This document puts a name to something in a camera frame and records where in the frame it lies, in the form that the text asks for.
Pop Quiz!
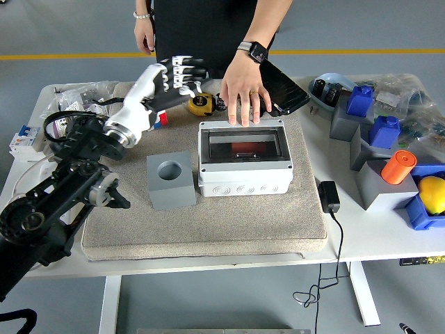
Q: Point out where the white blue circuit breaker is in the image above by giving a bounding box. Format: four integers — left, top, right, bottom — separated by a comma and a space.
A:
9, 124, 46, 161

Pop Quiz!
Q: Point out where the grey block with round hole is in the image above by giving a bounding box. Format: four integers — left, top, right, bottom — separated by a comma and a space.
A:
146, 150, 197, 212

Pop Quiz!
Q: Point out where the purple white electrical part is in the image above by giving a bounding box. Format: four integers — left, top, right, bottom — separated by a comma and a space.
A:
51, 100, 84, 140

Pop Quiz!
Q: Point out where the white table leg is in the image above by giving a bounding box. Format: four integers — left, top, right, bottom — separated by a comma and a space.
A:
99, 276, 122, 334
347, 261, 380, 327

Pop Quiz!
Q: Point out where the yellow lemon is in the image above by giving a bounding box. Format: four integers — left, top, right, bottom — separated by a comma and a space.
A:
416, 175, 445, 215

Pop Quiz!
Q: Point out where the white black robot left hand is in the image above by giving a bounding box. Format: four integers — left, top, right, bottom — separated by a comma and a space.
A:
106, 54, 210, 135

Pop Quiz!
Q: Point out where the black tool case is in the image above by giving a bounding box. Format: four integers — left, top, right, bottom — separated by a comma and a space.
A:
259, 58, 312, 118

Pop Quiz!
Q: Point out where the black wrist watch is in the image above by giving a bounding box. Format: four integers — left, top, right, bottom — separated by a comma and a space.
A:
236, 40, 269, 63

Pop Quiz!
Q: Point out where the table control panel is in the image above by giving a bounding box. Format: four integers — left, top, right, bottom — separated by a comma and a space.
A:
398, 256, 445, 267

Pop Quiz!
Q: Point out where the small black electronic component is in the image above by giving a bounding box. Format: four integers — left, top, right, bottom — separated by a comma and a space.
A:
312, 79, 330, 97
326, 83, 343, 105

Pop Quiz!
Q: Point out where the person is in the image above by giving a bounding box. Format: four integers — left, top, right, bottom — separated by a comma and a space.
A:
152, 0, 281, 80

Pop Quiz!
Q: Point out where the grey-brown mat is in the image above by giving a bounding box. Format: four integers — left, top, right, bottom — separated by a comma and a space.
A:
80, 79, 330, 262

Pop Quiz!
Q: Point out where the person's left hand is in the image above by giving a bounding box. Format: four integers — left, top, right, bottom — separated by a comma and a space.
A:
220, 51, 273, 127

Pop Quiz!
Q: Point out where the black power adapter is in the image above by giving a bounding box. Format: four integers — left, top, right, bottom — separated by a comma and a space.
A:
318, 180, 341, 214

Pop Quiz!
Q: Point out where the blue block battery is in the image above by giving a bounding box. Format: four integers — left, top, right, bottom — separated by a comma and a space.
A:
346, 86, 375, 118
368, 116, 401, 148

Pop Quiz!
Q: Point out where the grey junction box with lid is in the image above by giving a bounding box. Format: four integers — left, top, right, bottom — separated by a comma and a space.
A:
197, 120, 295, 198

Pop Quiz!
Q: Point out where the white power strip cable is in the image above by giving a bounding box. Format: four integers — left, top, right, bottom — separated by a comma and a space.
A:
13, 154, 58, 196

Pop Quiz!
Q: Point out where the grey block holder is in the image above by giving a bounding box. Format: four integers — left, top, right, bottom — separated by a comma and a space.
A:
329, 95, 376, 142
355, 159, 420, 212
349, 122, 397, 171

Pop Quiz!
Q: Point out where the colourful puzzle cube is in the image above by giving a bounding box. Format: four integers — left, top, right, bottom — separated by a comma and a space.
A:
154, 109, 169, 132

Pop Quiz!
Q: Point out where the light blue dish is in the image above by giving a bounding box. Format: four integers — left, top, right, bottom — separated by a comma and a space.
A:
308, 72, 359, 113

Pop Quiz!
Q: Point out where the blue plastic bin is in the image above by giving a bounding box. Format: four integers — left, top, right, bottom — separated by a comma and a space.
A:
403, 164, 445, 231

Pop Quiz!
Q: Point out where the person's right hand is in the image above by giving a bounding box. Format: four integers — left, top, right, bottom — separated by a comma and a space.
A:
134, 15, 156, 56

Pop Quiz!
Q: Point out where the clear plastic parts bag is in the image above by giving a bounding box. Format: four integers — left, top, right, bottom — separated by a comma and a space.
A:
373, 72, 430, 112
396, 100, 445, 164
40, 80, 120, 121

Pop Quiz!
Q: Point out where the orange cylinder battery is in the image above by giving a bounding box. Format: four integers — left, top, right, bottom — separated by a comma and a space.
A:
380, 150, 418, 186
231, 141, 267, 154

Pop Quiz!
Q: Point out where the black adapter cord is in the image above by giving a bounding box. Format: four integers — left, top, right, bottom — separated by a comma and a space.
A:
292, 210, 345, 334

